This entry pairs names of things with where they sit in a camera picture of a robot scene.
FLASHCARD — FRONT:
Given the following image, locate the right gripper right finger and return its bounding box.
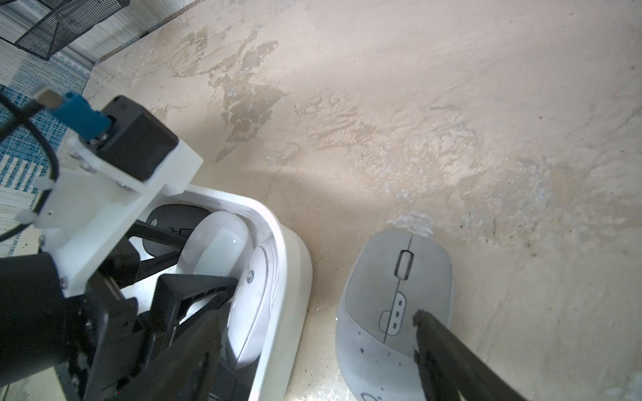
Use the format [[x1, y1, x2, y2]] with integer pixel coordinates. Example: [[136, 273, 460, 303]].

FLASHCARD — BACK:
[[413, 310, 525, 401]]

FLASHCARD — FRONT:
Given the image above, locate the grey speckled mouse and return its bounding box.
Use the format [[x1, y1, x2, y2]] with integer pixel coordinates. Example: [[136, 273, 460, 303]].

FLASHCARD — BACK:
[[335, 230, 453, 400]]

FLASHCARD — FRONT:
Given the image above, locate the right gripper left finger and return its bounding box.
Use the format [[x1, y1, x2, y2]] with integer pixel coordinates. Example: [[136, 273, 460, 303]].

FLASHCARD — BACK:
[[112, 300, 225, 400]]

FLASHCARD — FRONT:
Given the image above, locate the glossy white mouse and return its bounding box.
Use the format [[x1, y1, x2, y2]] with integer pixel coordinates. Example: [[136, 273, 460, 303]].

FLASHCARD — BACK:
[[177, 211, 253, 278]]

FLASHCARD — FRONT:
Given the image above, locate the black wire shelf rack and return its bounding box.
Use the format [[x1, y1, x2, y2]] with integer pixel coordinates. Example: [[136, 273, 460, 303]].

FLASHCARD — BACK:
[[14, 0, 130, 60]]

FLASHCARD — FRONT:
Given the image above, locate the black mouse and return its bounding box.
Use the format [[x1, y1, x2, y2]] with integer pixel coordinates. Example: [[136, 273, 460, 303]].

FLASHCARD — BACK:
[[145, 204, 210, 238]]

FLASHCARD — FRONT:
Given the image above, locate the matte white mouse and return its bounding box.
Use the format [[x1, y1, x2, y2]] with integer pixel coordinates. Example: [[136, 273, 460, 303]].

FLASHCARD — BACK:
[[226, 239, 279, 370]]

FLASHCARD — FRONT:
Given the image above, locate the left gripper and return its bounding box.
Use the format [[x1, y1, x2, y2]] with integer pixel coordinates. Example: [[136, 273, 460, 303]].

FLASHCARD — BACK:
[[1, 221, 238, 400]]

